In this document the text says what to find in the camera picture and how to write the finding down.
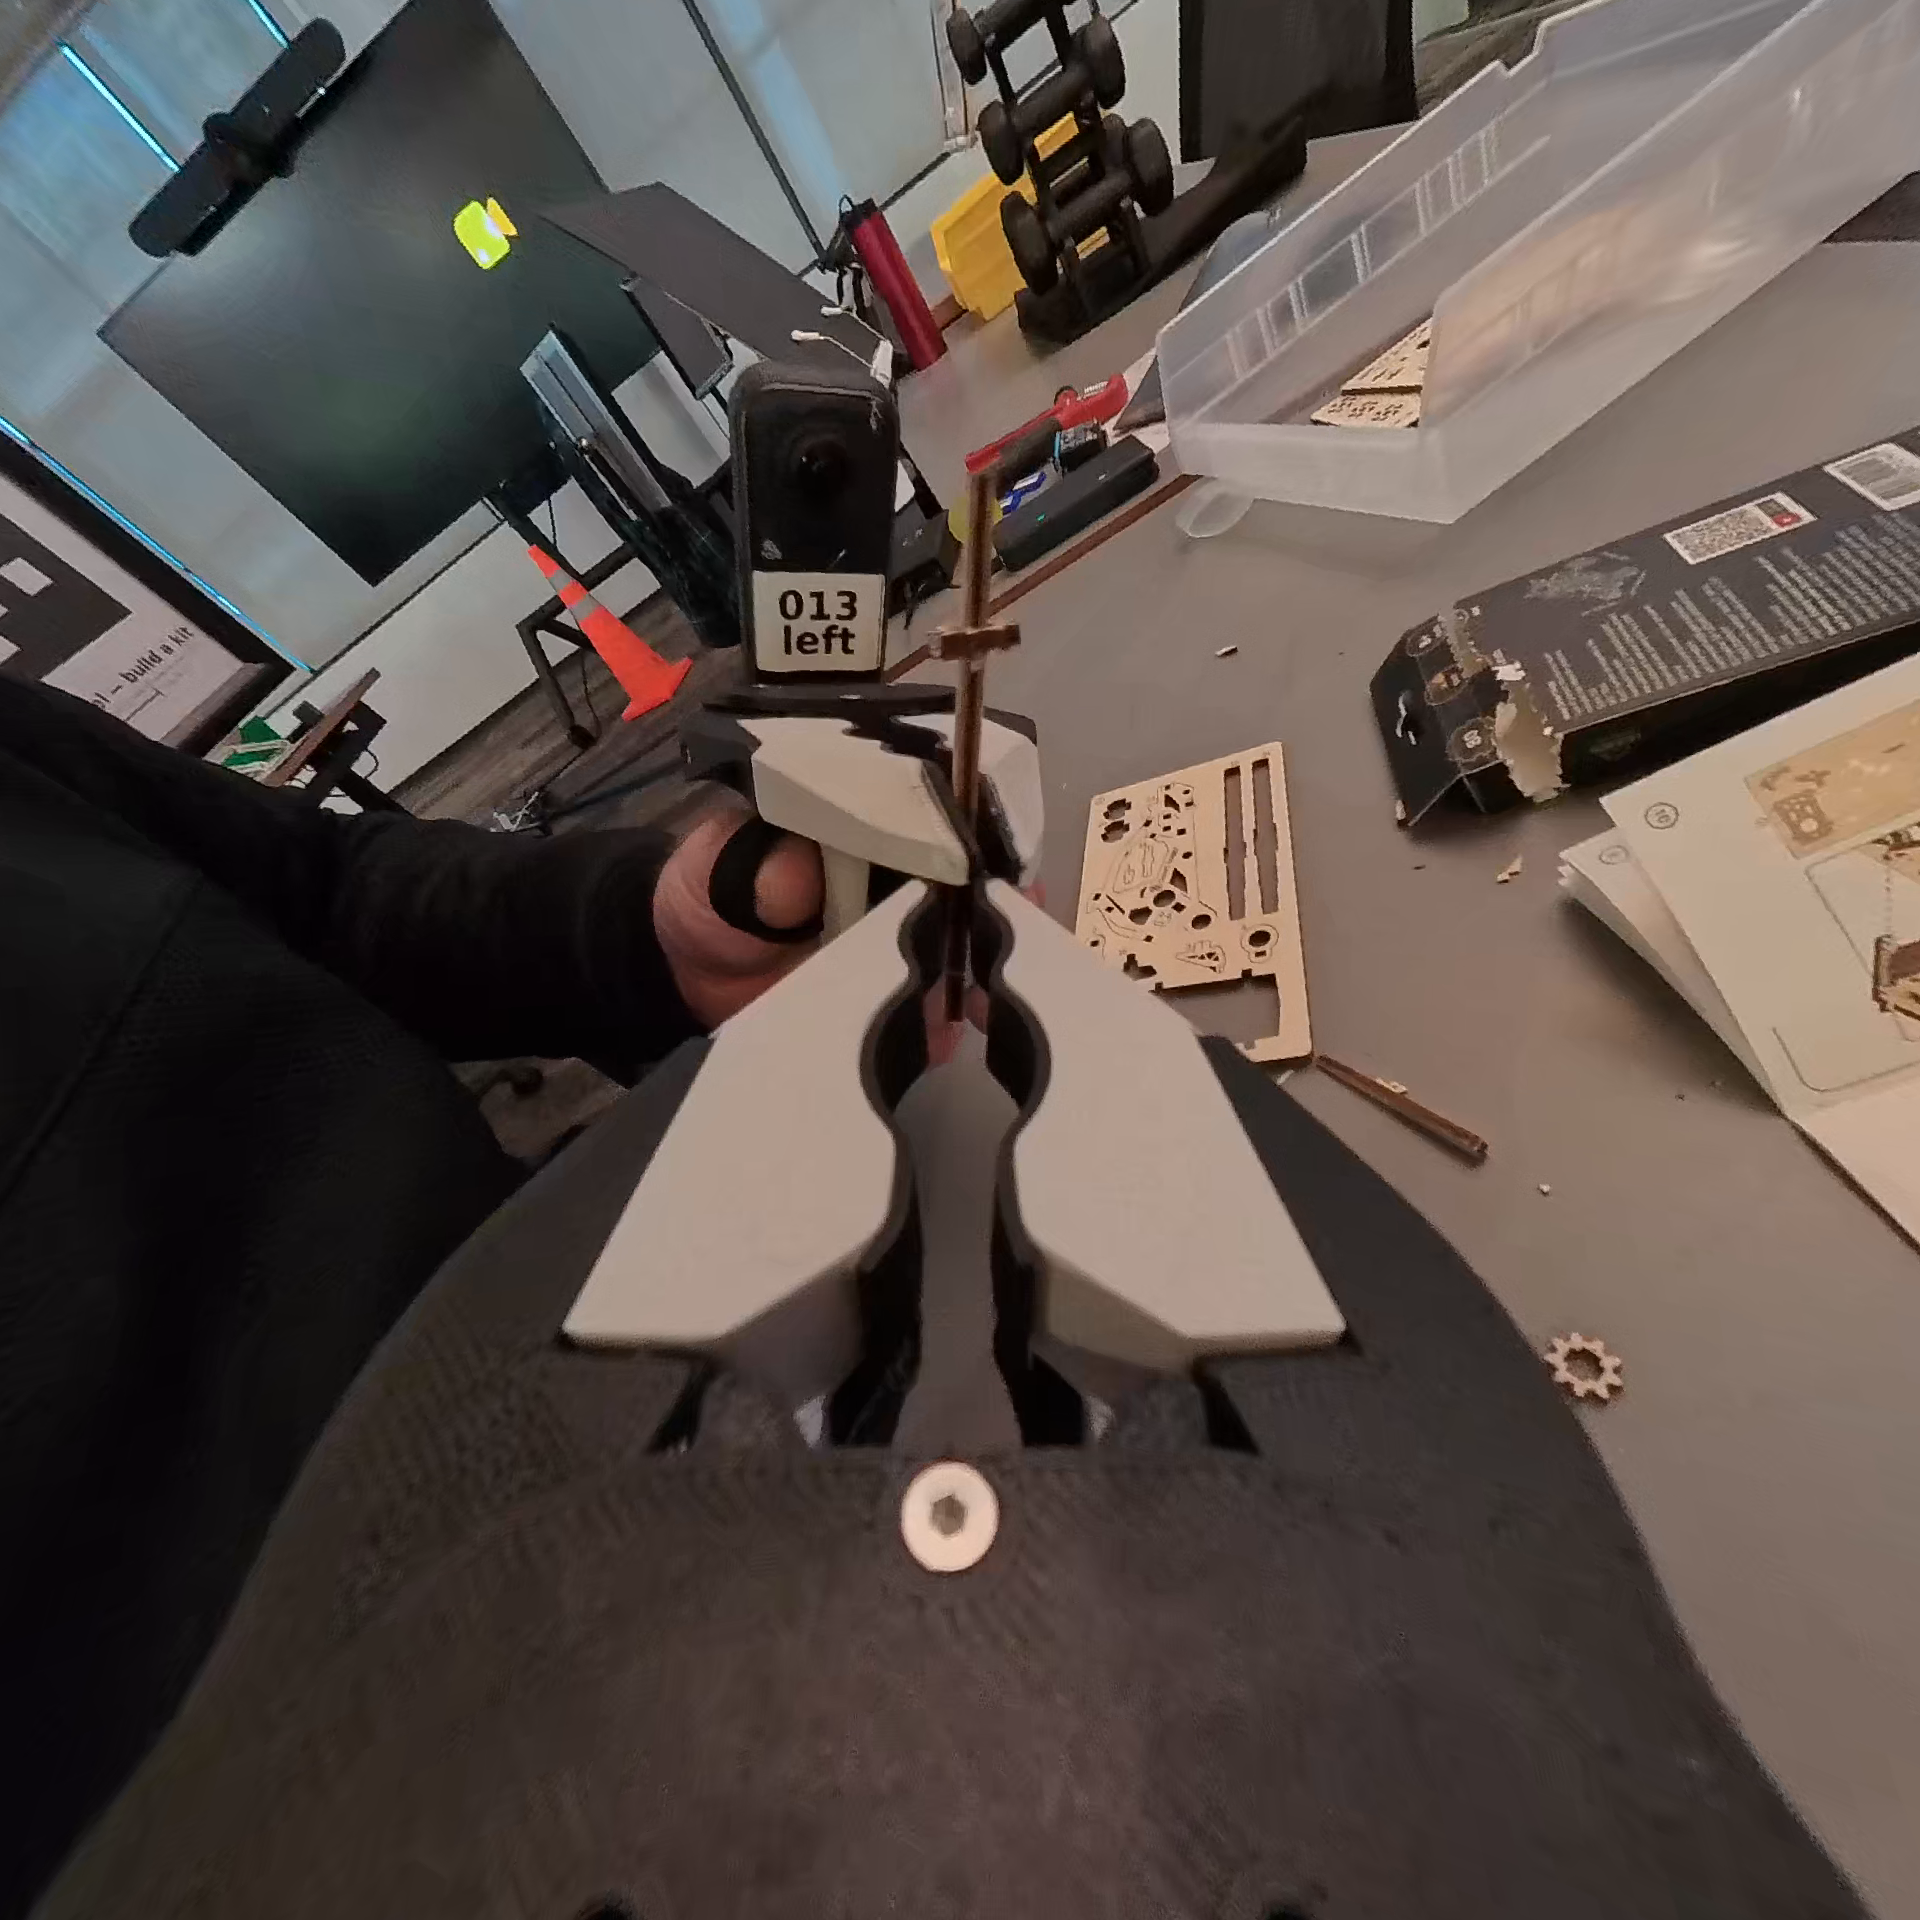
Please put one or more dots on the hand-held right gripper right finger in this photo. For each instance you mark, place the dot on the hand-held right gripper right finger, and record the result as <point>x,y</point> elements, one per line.
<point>1185,1201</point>

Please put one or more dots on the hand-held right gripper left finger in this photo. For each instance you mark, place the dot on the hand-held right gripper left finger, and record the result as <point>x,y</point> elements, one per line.
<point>721,1201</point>

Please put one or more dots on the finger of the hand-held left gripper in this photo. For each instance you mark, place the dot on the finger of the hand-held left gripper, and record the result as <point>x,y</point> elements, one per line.
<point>855,802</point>
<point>1012,774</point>

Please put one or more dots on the long wooden stick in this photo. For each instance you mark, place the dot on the long wooden stick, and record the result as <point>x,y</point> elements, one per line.
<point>1401,1110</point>
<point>978,555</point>

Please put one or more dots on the plywood parts sheet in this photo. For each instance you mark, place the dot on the plywood parts sheet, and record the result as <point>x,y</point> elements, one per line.
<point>1289,1019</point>

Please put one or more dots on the person's left forearm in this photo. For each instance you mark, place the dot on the person's left forearm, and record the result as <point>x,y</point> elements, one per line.
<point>450,901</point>

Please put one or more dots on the spare plywood model sheets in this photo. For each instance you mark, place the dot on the spare plywood model sheets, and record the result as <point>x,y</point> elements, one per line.
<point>1380,393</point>

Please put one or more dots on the person's left hand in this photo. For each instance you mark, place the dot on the person's left hand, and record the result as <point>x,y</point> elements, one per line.
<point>705,960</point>

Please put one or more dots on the small black box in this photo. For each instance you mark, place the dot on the small black box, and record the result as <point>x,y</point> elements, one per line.
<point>917,547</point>

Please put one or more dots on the red bottle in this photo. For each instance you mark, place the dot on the red bottle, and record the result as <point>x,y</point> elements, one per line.
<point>900,293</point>

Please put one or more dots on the orange traffic cone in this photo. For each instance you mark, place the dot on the orange traffic cone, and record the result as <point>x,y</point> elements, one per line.
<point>621,646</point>

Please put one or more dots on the black power bank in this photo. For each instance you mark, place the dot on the black power bank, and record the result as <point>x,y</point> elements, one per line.
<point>1073,503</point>

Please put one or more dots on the black flat panel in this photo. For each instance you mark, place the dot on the black flat panel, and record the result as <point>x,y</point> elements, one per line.
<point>674,254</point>

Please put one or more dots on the yellow storage bins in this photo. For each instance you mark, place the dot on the yellow storage bins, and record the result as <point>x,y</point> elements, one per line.
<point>973,248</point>

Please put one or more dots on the black dumbbell rack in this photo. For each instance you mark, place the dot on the black dumbbell rack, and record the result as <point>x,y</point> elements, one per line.
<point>1073,195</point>

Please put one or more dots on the small wooden gear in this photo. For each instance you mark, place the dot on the small wooden gear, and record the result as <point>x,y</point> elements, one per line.
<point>1564,1354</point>

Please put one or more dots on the black TV screen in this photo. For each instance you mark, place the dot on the black TV screen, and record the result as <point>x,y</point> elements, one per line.
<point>376,299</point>

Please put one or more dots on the clear plastic bin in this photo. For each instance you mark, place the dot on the clear plastic bin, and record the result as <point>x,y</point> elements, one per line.
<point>1348,359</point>

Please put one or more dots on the person's dark clothing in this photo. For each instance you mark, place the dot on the person's dark clothing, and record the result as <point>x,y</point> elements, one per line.
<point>180,1277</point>

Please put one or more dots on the instruction booklet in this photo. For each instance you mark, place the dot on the instruction booklet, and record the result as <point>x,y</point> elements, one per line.
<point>1723,974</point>

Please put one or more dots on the black mesh chair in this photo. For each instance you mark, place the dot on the black mesh chair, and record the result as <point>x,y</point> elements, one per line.
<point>1289,75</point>

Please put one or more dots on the black cardboard box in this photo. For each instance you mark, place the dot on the black cardboard box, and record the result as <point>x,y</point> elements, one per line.
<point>1650,646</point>

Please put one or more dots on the black webcam bar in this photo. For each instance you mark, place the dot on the black webcam bar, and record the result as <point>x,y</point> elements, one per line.
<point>225,150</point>

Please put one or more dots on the framed marker poster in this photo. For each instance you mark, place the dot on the framed marker poster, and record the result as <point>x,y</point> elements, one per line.
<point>90,600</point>

